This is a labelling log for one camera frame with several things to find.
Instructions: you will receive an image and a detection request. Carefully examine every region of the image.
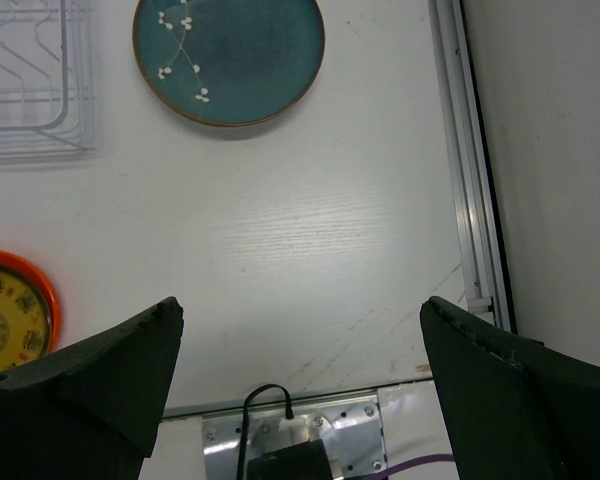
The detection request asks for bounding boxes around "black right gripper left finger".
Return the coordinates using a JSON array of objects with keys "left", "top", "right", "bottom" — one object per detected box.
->
[{"left": 0, "top": 297, "right": 183, "bottom": 479}]

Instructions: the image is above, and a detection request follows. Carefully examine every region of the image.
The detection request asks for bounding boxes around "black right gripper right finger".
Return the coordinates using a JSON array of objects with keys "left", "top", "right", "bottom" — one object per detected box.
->
[{"left": 420, "top": 297, "right": 600, "bottom": 479}]

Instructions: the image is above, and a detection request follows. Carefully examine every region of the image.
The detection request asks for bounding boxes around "orange plate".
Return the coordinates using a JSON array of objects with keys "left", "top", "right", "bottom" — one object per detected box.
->
[{"left": 0, "top": 250, "right": 63, "bottom": 353}]

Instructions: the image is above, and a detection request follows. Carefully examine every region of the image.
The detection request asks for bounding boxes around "dark teal plate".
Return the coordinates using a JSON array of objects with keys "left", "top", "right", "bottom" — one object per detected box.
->
[{"left": 132, "top": 1, "right": 326, "bottom": 127}]

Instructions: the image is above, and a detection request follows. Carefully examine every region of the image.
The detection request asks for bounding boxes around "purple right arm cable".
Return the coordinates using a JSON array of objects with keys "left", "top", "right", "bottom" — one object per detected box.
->
[{"left": 367, "top": 453, "right": 455, "bottom": 480}]

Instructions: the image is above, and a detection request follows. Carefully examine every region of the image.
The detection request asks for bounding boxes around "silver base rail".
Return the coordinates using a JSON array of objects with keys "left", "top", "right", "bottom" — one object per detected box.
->
[{"left": 146, "top": 388, "right": 388, "bottom": 479}]

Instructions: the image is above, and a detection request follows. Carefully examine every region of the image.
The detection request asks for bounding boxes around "white wire dish rack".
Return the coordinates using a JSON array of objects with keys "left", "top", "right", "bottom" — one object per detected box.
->
[{"left": 0, "top": 0, "right": 95, "bottom": 163}]

